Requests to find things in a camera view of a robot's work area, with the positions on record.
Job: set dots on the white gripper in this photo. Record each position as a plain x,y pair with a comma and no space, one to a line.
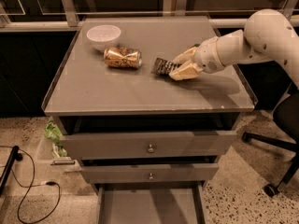
206,55

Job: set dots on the black rxbar chocolate wrapper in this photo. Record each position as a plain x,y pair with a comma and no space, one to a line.
163,67

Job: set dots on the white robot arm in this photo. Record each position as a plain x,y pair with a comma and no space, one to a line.
267,36

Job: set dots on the grey drawer cabinet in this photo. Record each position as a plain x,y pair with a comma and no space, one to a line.
87,96

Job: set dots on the grey middle drawer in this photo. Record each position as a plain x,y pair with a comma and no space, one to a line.
149,173

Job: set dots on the grey drawer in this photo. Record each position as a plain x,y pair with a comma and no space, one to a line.
151,206
91,146
149,173

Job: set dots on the grey top drawer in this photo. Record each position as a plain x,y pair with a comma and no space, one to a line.
91,146

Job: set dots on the grey bottom drawer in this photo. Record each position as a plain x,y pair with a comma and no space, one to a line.
151,206

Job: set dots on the gold crushed soda can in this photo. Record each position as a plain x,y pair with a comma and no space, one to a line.
122,57

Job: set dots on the white ceramic bowl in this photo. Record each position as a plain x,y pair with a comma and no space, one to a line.
102,37

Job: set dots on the green bag in bin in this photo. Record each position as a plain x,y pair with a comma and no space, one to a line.
53,133

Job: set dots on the clear plastic bin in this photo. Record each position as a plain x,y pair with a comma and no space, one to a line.
44,155

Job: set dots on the black stand leg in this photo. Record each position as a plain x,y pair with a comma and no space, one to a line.
10,161

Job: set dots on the metal window rail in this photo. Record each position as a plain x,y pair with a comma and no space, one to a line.
50,26

